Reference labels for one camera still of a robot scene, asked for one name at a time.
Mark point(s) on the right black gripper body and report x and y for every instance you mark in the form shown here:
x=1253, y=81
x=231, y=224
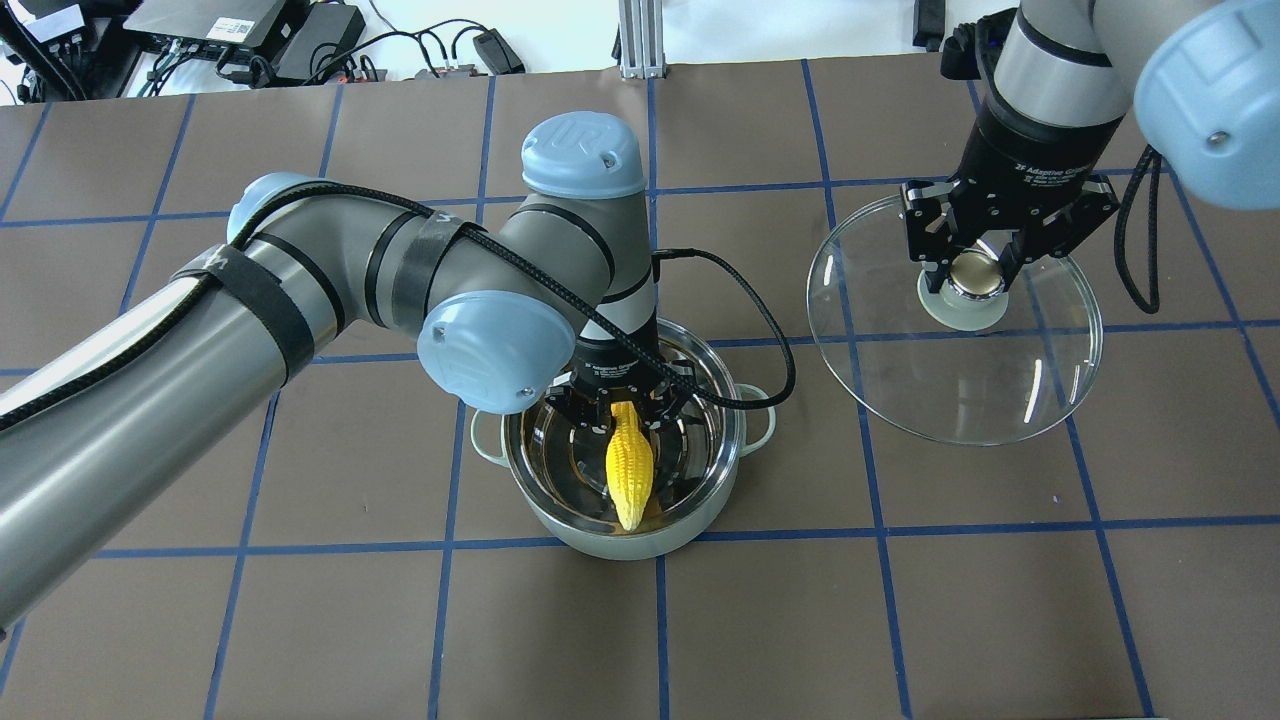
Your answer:
x=1035, y=152

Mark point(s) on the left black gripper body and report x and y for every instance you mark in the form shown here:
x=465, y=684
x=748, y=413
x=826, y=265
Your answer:
x=617, y=369

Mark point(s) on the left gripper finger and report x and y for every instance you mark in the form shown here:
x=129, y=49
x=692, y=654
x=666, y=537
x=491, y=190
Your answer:
x=581, y=409
x=665, y=401

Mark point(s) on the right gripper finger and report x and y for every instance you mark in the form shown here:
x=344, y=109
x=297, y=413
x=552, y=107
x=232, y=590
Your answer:
x=941, y=220
x=1057, y=234

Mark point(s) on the yellow corn cob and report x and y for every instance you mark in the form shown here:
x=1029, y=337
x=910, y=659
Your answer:
x=629, y=465

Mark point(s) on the glass pot lid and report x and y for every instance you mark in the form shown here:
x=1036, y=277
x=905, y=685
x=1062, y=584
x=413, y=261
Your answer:
x=978, y=363

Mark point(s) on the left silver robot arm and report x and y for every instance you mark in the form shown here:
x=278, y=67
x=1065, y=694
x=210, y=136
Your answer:
x=557, y=306

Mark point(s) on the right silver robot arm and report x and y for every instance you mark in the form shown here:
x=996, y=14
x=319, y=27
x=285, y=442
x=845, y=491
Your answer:
x=1199, y=76

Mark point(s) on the black power adapter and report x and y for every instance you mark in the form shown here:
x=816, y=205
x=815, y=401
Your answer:
x=496, y=53

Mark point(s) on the black power brick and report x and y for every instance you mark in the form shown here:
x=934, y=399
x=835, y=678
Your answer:
x=328, y=29

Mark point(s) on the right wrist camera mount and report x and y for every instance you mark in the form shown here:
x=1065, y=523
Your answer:
x=973, y=49

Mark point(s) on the aluminium frame post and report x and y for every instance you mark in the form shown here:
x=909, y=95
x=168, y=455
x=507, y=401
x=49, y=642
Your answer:
x=641, y=53

